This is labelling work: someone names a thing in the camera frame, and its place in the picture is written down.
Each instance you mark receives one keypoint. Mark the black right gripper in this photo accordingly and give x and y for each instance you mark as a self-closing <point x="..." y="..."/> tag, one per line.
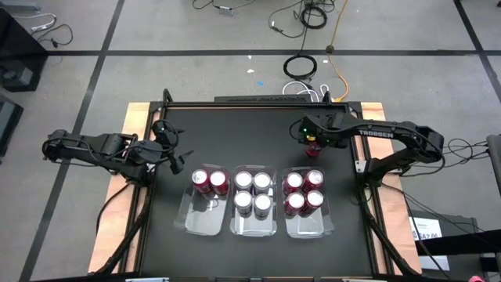
<point x="329" y="131"/>

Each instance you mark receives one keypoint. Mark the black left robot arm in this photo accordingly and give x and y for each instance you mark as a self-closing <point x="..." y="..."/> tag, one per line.
<point x="105" y="147"/>

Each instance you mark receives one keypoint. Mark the clear plastic bin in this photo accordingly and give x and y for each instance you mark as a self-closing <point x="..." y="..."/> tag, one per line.
<point x="203" y="223"/>
<point x="254" y="227"/>
<point x="309" y="227"/>

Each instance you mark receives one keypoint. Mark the dark grey case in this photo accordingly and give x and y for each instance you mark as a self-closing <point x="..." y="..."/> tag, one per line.
<point x="8" y="125"/>
<point x="21" y="76"/>

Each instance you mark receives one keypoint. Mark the silver red sparkling water can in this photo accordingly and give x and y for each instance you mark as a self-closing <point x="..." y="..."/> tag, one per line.
<point x="243" y="199"/>
<point x="262" y="202"/>
<point x="243" y="180"/>
<point x="262" y="181"/>

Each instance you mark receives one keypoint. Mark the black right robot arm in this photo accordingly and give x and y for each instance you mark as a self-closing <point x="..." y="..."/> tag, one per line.
<point x="391" y="131"/>

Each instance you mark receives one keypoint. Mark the grey post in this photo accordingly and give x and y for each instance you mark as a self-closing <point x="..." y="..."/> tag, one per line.
<point x="495" y="156"/>

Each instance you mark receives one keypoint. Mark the black cabinet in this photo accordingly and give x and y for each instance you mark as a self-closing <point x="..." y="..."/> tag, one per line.
<point x="15" y="39"/>

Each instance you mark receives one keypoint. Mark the black aluminium table frame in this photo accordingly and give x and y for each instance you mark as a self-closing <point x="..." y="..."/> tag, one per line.
<point x="195" y="105"/>

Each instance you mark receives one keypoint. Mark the silver metal bracket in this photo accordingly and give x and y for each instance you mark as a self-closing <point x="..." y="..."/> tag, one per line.
<point x="360" y="166"/>

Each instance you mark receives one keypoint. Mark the black equipment box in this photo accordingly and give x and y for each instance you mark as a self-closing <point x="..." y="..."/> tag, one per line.
<point x="458" y="223"/>

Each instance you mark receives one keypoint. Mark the black bar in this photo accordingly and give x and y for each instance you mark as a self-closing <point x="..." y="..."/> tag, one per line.
<point x="469" y="242"/>

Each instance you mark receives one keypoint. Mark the pink object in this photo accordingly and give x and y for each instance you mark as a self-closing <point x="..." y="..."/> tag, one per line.
<point x="476" y="279"/>

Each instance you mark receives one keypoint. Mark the red Coca-Cola can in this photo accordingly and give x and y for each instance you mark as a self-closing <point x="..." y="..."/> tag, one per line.
<point x="295" y="200"/>
<point x="314" y="178"/>
<point x="314" y="198"/>
<point x="293" y="180"/>

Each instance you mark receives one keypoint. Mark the white paper label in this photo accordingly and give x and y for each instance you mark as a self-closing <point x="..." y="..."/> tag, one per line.
<point x="428" y="227"/>

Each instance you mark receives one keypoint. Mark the red Fanta can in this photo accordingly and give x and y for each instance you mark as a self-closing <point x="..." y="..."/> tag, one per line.
<point x="199" y="177"/>
<point x="218" y="179"/>
<point x="313" y="150"/>

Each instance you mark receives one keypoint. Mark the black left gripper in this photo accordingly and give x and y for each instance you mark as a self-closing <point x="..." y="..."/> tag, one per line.
<point x="164" y="137"/>

